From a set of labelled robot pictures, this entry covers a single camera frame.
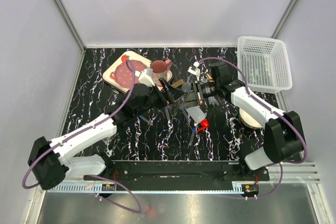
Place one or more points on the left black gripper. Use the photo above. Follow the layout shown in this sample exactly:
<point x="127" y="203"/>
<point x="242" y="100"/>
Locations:
<point x="171" y="93"/>

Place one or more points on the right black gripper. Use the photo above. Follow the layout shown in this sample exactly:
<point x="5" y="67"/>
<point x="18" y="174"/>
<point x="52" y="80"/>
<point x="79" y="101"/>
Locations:
<point x="191" y="100"/>

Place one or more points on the blue capped test tube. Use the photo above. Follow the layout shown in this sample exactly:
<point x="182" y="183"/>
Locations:
<point x="167" y="113"/>
<point x="186" y="115"/>
<point x="145" y="120"/>
<point x="192" y="137"/>

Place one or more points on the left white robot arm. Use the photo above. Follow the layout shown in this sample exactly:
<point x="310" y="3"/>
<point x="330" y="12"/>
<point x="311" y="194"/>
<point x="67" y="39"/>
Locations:
<point x="48" y="159"/>

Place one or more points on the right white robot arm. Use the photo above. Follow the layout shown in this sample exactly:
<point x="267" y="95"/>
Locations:
<point x="283" y="133"/>

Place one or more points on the clear plastic funnel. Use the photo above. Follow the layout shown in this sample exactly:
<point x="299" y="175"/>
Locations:
<point x="186" y="87"/>

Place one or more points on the clear plastic pipettes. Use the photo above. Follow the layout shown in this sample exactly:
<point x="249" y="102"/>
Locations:
<point x="213" y="101"/>

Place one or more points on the white wash bottle red cap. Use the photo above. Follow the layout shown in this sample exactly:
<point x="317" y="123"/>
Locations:
<point x="199" y="117"/>

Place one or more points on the wooden test tube clamp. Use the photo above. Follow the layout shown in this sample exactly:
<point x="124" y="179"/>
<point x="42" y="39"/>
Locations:
<point x="209" y="77"/>

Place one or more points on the pink patterned mug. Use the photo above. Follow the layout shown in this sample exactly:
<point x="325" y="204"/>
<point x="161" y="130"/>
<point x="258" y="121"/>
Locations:
<point x="160" y="69"/>

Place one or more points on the pink dotted plate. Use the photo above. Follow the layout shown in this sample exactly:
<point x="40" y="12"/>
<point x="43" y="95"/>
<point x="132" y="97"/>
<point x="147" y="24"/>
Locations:
<point x="123" y="75"/>

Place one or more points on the cream floral bowl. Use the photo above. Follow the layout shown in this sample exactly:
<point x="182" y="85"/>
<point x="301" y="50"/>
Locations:
<point x="248" y="120"/>

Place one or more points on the cream strawberry tray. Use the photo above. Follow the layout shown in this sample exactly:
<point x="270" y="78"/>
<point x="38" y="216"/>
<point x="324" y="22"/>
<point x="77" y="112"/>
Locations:
<point x="128" y="55"/>

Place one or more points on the white plastic basket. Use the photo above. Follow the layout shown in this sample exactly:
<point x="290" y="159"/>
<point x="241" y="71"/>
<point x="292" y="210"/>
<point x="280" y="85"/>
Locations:
<point x="264" y="63"/>

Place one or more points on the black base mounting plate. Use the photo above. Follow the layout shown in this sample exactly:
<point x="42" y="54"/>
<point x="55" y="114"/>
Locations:
<point x="181" y="175"/>

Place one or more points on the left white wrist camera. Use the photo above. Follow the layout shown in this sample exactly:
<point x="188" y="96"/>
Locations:
<point x="144" y="77"/>

